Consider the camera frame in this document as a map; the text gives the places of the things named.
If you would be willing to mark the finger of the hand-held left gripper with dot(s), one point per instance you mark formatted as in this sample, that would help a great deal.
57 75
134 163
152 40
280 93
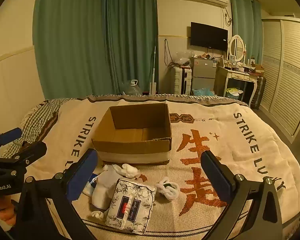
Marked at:
11 134
35 150

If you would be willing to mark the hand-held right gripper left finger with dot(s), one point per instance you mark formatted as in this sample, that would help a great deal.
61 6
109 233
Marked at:
82 173

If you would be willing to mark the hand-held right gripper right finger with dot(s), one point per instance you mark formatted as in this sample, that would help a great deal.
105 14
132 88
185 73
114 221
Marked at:
215 177

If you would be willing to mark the white sock with blue label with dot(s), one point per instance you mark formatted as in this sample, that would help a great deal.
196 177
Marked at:
88 190

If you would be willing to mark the long white sock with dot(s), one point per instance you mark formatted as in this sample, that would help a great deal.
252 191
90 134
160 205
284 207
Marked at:
102 190

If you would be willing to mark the white socks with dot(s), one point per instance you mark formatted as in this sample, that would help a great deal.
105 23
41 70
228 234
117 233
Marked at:
168 190

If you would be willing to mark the brown cardboard box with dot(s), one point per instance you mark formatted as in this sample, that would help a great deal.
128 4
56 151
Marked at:
130 146

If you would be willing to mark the floral tissue pack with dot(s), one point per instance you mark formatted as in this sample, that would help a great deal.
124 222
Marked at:
130 205

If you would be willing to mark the person's left hand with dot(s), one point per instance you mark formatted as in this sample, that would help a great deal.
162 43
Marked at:
5 211

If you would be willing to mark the checked bedsheet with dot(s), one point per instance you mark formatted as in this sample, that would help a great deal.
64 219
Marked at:
40 120

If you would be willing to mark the printed cream blanket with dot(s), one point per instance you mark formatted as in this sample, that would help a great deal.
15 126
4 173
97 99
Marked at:
215 130

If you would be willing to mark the waste bin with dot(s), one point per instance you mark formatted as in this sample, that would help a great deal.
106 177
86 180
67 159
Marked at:
233 93

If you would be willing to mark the blue plastic bag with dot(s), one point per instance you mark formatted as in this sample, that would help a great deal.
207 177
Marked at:
202 92

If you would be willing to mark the dark suitcase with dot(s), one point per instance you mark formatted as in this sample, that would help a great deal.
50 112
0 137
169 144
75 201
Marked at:
260 92

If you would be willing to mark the clear water jug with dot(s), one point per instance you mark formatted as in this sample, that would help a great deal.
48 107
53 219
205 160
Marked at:
131 88

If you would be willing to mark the white dressing table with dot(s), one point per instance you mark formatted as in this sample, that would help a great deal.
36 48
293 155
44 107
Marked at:
240 76

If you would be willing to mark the white suitcase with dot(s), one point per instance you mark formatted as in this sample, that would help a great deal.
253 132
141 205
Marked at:
177 80

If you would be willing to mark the grey mini fridge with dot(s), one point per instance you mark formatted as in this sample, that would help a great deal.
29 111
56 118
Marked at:
203 72

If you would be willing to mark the green curtain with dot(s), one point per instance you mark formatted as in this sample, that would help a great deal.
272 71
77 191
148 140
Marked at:
255 30
70 42
132 42

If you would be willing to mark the white stick mop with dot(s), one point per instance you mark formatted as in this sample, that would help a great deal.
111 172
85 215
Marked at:
153 80

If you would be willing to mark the white louvered wardrobe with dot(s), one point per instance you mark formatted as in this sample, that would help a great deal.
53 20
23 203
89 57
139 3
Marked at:
287 80

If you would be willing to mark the clear plastic bag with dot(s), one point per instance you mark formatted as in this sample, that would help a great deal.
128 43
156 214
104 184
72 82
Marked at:
182 58

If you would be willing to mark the oval vanity mirror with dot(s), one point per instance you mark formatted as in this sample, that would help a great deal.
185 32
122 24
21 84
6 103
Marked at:
236 47

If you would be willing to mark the black television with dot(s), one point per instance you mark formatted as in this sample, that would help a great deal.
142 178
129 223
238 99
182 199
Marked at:
208 36

